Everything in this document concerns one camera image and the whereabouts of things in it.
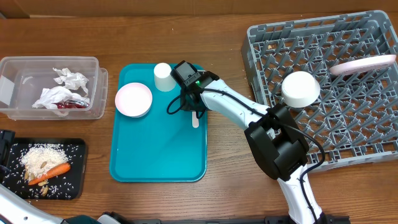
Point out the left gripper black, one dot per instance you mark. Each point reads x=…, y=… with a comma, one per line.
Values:
x=6, y=137

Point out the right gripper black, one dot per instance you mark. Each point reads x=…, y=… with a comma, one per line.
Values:
x=189, y=105

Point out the white paper cup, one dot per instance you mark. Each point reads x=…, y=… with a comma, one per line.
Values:
x=162, y=77

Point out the rice and food scraps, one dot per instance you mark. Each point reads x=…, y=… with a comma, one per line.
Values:
x=39, y=160

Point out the white plastic fork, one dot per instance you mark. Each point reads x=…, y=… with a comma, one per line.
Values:
x=195, y=120

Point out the pink bowl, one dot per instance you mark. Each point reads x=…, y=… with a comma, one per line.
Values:
x=133, y=100

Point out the orange carrot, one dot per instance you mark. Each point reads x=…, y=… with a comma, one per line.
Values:
x=55, y=171

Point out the red snack wrapper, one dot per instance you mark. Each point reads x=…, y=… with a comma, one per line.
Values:
x=72, y=104

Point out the white napkin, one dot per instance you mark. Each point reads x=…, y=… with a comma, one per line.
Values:
x=71, y=86

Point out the white small bowl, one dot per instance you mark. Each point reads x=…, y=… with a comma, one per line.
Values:
x=300, y=89

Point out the grey plastic dishwasher rack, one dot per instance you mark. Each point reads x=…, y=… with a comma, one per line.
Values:
x=354, y=120

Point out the large pink plate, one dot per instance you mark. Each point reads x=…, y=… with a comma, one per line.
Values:
x=363, y=65

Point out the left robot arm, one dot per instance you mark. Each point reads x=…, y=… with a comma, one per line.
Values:
x=16, y=210

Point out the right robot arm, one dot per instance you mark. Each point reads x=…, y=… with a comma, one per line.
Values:
x=277, y=144

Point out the black plastic tray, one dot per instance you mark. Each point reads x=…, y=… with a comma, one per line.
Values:
x=64, y=187

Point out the clear plastic bin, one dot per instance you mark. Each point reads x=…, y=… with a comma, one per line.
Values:
x=24, y=78

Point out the teal serving tray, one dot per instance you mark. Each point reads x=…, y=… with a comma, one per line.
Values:
x=157, y=147

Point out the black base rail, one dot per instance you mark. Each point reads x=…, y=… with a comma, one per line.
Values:
x=115, y=218

